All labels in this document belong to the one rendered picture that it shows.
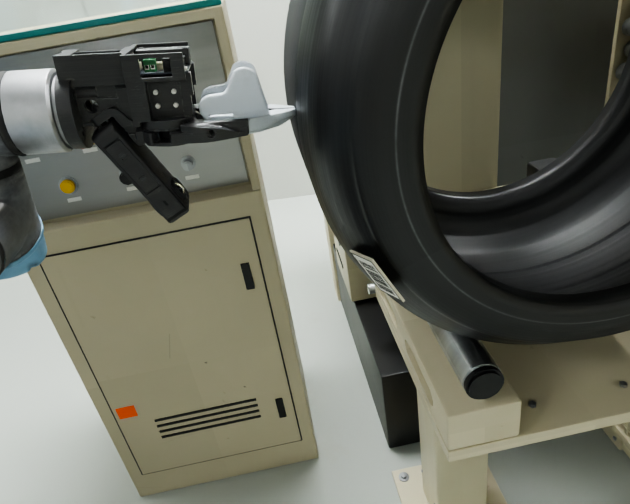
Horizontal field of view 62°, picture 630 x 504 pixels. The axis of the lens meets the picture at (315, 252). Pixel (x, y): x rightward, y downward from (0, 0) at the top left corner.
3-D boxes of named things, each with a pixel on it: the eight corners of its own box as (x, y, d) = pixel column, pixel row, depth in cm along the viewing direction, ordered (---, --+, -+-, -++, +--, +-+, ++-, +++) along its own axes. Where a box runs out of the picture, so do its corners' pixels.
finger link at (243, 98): (297, 66, 46) (192, 72, 45) (300, 131, 49) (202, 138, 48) (294, 60, 49) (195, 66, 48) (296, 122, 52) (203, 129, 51)
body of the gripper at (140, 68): (190, 52, 44) (41, 60, 43) (203, 150, 48) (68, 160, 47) (195, 40, 51) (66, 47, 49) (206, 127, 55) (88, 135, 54)
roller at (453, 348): (385, 227, 86) (411, 226, 86) (383, 251, 88) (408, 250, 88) (469, 372, 55) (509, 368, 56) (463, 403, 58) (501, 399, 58)
